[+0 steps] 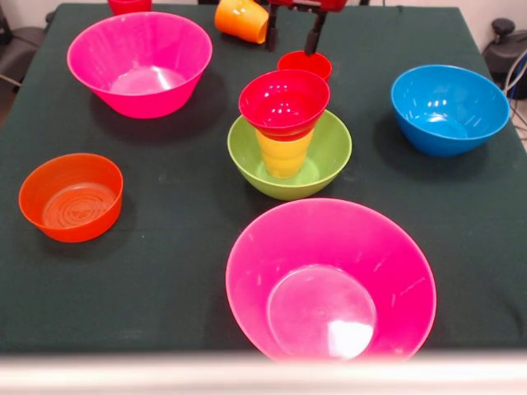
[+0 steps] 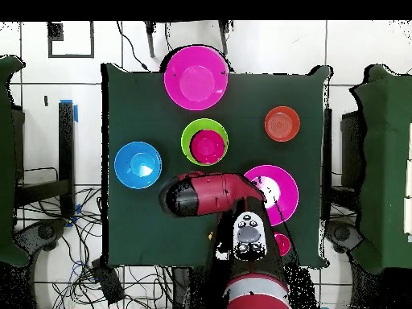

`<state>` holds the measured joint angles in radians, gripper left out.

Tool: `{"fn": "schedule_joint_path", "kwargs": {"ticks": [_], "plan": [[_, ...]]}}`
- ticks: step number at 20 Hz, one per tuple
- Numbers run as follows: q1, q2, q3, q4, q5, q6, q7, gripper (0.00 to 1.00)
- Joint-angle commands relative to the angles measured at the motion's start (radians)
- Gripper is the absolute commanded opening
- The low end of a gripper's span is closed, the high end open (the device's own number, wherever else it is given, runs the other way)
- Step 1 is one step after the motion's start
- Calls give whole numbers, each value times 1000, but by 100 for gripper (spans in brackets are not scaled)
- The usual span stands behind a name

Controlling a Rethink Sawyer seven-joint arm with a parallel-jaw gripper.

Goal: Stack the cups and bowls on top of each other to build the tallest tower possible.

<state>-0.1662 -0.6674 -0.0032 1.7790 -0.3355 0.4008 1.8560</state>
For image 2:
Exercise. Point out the small crimson bowl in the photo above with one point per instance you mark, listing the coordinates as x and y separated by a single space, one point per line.
207 147

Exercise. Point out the green bowl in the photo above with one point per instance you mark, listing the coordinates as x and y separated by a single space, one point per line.
193 128

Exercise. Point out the blue bowl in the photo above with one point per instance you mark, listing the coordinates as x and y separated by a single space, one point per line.
137 164

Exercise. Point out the large pink bowl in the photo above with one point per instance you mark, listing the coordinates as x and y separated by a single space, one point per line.
196 77
286 190

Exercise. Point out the orange bowl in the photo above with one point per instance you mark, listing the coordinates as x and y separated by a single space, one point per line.
282 124

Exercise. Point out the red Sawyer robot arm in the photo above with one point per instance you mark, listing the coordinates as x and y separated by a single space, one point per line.
219 193

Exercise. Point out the dark green table cloth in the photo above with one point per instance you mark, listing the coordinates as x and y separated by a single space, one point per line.
257 93

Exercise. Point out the crimson cup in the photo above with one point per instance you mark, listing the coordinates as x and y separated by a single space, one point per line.
284 244

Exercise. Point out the black stand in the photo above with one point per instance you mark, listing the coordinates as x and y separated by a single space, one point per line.
66 145
327 145

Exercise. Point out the black tripod leg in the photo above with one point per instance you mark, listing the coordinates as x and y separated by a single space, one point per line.
223 38
150 42

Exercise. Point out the blue tape piece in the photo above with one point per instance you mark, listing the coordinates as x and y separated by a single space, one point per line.
76 113

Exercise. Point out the black power brick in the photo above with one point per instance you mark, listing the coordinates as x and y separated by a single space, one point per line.
107 283

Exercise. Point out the neighbouring green covered table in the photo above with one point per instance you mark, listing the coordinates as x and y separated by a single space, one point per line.
6 161
386 161

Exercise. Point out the black square floor frame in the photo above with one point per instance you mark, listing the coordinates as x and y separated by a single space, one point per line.
55 32

